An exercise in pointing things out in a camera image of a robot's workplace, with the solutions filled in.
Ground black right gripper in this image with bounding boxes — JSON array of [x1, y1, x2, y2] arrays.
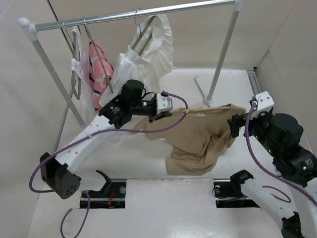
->
[[227, 106, 280, 155]]

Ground beige t shirt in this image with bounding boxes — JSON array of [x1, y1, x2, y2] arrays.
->
[[134, 104, 246, 176]]

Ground beige wooden hanger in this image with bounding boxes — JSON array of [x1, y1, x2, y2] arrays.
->
[[182, 107, 207, 114]]

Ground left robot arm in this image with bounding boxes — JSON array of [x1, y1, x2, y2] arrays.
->
[[40, 79, 173, 199]]

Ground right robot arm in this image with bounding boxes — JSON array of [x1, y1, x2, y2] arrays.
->
[[226, 109, 317, 238]]

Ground grey hanger with blouse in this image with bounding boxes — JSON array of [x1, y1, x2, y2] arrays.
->
[[131, 8, 157, 56]]

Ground grey hanger with pink garment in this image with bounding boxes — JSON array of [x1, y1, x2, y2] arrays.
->
[[83, 17, 113, 94]]

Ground white pleated blouse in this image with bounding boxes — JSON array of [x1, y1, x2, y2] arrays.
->
[[99, 14, 173, 107]]

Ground pink patterned garment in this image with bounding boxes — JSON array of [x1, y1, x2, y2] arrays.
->
[[89, 41, 114, 112]]

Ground white tank top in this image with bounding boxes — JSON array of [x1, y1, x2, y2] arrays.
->
[[77, 33, 95, 124]]

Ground silver white clothes rack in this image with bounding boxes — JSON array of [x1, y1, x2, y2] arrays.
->
[[18, 0, 244, 126]]

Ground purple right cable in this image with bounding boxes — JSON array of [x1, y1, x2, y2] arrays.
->
[[243, 103, 317, 203]]

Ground purple cable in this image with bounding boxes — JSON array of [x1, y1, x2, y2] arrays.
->
[[29, 91, 189, 237], [243, 103, 317, 203]]

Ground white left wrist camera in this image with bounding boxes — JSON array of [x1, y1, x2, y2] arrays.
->
[[156, 94, 173, 114]]

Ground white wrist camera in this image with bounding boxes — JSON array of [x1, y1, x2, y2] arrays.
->
[[156, 94, 173, 114], [250, 91, 274, 118]]

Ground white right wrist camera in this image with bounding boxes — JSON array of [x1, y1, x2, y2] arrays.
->
[[250, 91, 274, 118]]

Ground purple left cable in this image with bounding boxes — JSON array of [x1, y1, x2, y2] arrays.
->
[[29, 91, 189, 237]]

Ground aluminium rail on table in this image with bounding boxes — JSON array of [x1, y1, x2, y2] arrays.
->
[[247, 69, 262, 95]]

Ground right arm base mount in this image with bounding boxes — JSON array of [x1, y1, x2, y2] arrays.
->
[[212, 170, 259, 208]]

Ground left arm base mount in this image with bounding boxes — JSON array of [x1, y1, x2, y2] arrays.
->
[[79, 170, 127, 209]]

